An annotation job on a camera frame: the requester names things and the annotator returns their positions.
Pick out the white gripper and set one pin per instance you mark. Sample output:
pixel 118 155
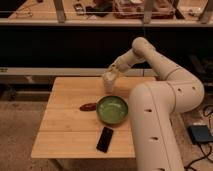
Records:
pixel 112 73

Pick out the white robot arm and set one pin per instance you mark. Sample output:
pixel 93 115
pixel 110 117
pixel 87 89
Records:
pixel 152 103

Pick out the green bowl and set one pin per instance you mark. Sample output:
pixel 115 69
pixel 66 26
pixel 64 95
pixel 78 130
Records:
pixel 112 109

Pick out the dark red oblong object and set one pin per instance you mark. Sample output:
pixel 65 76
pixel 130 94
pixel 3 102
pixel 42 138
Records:
pixel 88 107

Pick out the wooden table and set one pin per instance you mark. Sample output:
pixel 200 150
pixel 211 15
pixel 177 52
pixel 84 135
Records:
pixel 68 132

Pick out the black smartphone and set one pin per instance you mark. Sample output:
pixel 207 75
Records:
pixel 104 139

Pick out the red tray on shelf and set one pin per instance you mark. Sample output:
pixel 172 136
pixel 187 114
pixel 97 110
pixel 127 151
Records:
pixel 135 9

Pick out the black device on shelf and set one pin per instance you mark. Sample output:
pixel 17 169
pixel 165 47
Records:
pixel 79 9

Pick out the dark blue box on floor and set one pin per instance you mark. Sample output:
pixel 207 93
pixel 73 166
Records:
pixel 199 134

